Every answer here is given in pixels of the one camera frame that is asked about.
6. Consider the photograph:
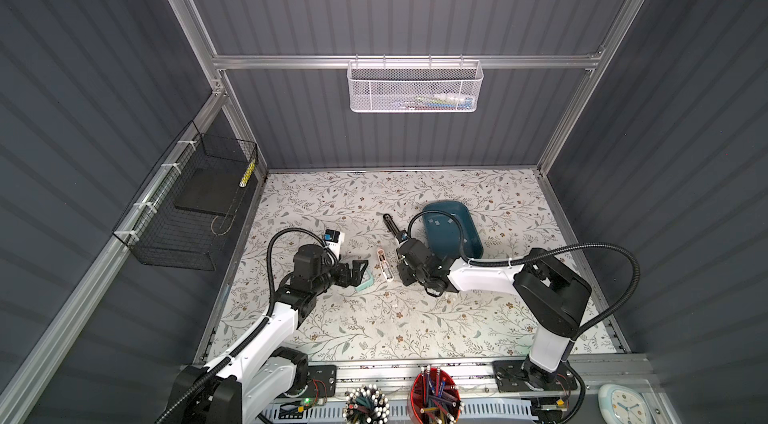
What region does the red pencil cup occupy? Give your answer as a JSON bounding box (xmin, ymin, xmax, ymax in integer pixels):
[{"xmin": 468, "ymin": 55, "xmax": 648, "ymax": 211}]
[{"xmin": 406, "ymin": 366, "xmax": 463, "ymax": 424}]

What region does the black pen holder cup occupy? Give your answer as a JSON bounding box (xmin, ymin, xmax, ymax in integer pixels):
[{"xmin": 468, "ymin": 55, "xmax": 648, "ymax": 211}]
[{"xmin": 342, "ymin": 385, "xmax": 391, "ymax": 424}]

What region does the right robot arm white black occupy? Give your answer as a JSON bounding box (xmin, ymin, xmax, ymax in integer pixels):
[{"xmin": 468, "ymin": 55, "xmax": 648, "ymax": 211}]
[{"xmin": 383, "ymin": 213, "xmax": 641, "ymax": 390}]

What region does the white wire wall basket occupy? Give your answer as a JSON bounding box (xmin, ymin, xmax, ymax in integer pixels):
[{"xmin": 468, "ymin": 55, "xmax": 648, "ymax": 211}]
[{"xmin": 346, "ymin": 60, "xmax": 484, "ymax": 113}]

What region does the yellow marker pen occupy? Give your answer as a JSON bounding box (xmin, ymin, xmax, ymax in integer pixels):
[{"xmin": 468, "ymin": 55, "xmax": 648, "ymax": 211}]
[{"xmin": 239, "ymin": 159, "xmax": 256, "ymax": 188}]

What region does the teal plastic tray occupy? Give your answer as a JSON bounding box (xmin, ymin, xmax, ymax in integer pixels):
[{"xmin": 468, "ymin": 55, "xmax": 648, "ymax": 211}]
[{"xmin": 422, "ymin": 200, "xmax": 484, "ymax": 259}]

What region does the small mint alarm clock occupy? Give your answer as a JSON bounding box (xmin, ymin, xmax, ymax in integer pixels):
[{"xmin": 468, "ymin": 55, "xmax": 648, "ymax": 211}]
[{"xmin": 355, "ymin": 270, "xmax": 375, "ymax": 293}]

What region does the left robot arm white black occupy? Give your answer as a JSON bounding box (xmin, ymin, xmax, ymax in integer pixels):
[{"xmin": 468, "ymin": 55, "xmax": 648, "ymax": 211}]
[{"xmin": 155, "ymin": 227, "xmax": 368, "ymax": 423}]

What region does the pale blue round clock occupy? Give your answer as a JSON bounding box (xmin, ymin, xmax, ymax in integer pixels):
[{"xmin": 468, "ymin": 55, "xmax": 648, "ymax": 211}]
[{"xmin": 598, "ymin": 384, "xmax": 654, "ymax": 424}]

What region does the black wire wall basket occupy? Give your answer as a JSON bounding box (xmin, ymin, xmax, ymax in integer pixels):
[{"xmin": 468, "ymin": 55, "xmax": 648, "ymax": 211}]
[{"xmin": 113, "ymin": 123, "xmax": 260, "ymax": 271}]

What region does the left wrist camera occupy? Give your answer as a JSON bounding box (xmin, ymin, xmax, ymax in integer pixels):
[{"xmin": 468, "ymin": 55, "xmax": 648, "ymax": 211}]
[{"xmin": 323, "ymin": 229, "xmax": 345, "ymax": 260}]

